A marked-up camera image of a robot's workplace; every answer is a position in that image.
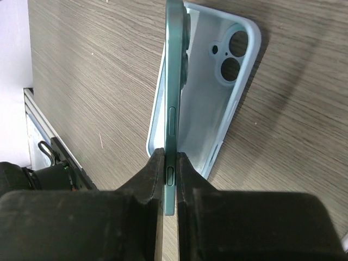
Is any dark green smartphone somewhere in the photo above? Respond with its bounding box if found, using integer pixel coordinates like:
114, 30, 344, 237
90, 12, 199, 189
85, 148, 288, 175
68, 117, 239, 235
164, 1, 191, 216

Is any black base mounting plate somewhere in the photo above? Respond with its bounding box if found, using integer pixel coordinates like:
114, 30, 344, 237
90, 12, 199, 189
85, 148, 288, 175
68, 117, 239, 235
51, 137, 97, 191

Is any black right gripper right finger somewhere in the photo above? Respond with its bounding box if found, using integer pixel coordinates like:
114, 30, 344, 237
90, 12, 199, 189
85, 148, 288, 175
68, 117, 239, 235
176, 153, 347, 260

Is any light blue phone case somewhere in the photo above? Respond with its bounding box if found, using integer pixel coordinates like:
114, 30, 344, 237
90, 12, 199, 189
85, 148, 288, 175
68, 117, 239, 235
146, 1, 261, 178

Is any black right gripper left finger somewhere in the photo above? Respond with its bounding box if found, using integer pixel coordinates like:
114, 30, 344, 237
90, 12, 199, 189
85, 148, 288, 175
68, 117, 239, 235
1, 148, 165, 260

